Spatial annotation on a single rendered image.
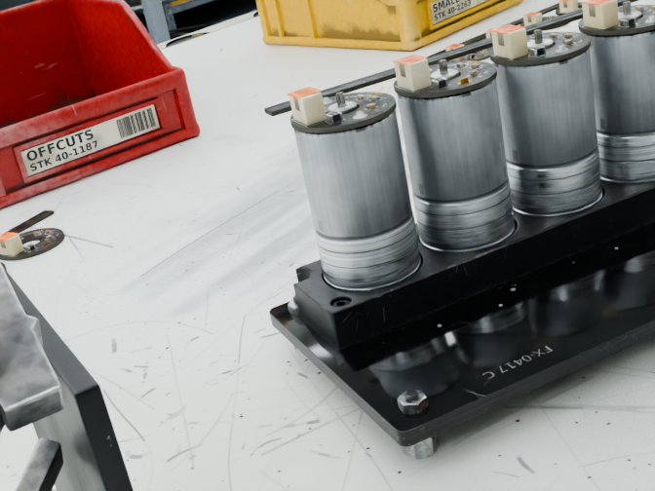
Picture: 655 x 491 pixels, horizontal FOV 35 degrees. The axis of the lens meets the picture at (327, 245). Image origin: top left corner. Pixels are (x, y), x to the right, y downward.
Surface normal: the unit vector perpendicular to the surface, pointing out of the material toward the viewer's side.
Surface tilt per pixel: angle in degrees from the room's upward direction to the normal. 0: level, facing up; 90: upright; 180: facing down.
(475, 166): 90
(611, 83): 90
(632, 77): 90
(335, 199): 90
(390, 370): 0
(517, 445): 0
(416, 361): 0
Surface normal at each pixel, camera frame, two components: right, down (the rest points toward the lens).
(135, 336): -0.18, -0.90
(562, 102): 0.22, 0.36
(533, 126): -0.44, 0.44
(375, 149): 0.47, 0.28
